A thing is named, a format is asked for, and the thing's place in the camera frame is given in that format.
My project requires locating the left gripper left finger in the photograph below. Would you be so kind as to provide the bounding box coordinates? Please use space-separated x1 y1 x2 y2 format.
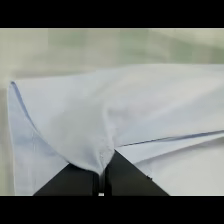
32 162 100 197

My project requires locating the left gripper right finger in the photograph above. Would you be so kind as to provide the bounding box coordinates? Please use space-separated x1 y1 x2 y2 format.
104 149 170 197

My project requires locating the light blue shirt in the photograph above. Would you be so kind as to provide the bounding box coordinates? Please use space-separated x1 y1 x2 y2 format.
7 63 224 197

